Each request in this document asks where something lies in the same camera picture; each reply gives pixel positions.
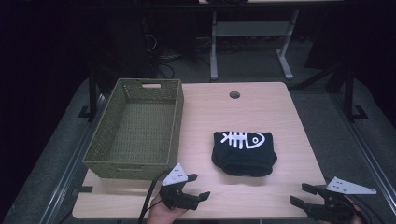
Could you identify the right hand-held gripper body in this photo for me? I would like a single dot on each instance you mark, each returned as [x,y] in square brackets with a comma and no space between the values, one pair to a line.
[337,199]

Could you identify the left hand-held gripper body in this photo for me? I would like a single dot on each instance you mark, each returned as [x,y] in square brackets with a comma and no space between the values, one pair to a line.
[176,189]

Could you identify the black cloth with fishbone print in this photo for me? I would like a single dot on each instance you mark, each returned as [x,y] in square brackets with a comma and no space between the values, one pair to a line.
[244,154]

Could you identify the green woven basket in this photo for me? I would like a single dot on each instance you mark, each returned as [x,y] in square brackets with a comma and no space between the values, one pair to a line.
[141,130]

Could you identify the person's right hand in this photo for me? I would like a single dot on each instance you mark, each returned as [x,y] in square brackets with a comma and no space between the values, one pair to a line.
[355,213]

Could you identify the person's left hand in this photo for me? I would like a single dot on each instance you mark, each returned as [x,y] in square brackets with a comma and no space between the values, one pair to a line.
[162,213]

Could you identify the black metal stand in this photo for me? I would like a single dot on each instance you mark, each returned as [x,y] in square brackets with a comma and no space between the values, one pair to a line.
[92,93]
[349,93]

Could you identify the aluminium rail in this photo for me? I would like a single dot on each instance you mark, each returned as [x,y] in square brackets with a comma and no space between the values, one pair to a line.
[73,161]
[364,149]

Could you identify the grey metal desk frame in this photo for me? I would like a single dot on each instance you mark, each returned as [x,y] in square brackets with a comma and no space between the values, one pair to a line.
[249,29]

